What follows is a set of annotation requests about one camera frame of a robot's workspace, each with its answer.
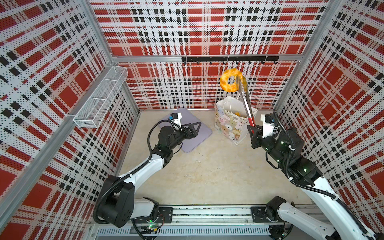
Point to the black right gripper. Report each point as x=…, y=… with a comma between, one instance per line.
x=257, y=138

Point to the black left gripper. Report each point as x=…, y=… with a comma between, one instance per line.
x=193, y=133

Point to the grey lilac tray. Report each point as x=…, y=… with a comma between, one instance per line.
x=190, y=117

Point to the cartoon animal paper bag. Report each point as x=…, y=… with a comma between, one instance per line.
x=231, y=119

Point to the red handled metal tongs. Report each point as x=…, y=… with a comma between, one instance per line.
x=244, y=99

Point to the ring doughnut bread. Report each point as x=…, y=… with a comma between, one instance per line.
x=232, y=80

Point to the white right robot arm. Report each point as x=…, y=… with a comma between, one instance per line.
x=304, y=174

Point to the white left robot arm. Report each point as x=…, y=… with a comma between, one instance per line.
x=117, y=204

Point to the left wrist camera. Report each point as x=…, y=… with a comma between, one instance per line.
x=175, y=119

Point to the black hook rail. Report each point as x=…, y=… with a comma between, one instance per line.
x=261, y=59

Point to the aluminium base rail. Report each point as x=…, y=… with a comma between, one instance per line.
x=188, y=221

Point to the white wire mesh basket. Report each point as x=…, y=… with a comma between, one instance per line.
x=102, y=96

